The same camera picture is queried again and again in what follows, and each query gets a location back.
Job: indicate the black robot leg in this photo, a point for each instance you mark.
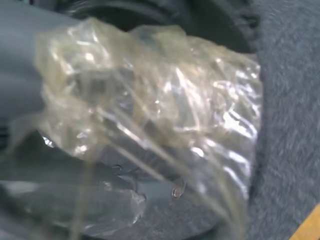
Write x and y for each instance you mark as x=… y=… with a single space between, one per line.
x=200 y=23

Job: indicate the yellow floor tape mark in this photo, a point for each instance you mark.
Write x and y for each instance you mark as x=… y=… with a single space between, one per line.
x=309 y=227

